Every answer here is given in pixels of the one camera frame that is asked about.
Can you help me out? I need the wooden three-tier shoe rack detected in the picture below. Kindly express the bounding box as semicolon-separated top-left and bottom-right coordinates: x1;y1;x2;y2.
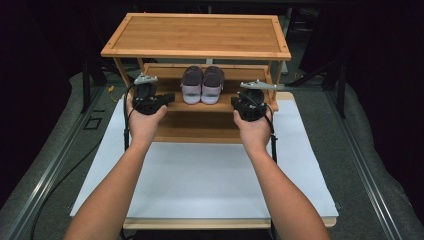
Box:
100;12;292;145

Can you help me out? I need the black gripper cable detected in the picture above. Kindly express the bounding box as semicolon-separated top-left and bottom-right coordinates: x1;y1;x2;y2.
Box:
238;91;279;240
119;83;138;240

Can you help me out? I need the grey metal floor rail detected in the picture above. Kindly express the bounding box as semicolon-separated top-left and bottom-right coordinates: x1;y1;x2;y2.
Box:
0;85;105;240
323;89;405;240

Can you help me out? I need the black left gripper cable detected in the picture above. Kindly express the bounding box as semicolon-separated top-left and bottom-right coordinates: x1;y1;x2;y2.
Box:
119;83;138;240

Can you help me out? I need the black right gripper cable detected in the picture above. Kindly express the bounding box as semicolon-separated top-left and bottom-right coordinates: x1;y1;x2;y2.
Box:
238;91;279;240

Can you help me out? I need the person's left hand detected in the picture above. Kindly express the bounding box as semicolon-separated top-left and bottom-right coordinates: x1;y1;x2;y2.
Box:
125;94;169;147

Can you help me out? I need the long black floor cable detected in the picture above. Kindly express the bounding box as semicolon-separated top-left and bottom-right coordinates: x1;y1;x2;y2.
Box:
29;139;103;240

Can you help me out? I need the white table mat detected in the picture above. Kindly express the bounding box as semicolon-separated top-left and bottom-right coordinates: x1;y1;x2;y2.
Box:
69;98;340;220

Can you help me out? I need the pink sandal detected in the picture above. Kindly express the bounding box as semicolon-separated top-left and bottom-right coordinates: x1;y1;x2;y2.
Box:
180;65;205;105
200;65;226;106

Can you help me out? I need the person's right hand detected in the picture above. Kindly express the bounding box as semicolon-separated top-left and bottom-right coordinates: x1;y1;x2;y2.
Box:
232;99;275;152

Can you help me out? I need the black metal stand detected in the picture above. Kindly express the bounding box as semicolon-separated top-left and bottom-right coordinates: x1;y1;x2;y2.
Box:
80;54;109;114
288;54;348;118

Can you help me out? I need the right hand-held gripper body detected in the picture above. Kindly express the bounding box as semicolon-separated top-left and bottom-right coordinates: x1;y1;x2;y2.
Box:
233;78;278;122

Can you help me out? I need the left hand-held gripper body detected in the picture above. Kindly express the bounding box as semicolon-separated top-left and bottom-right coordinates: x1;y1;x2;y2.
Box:
131;73;168;116

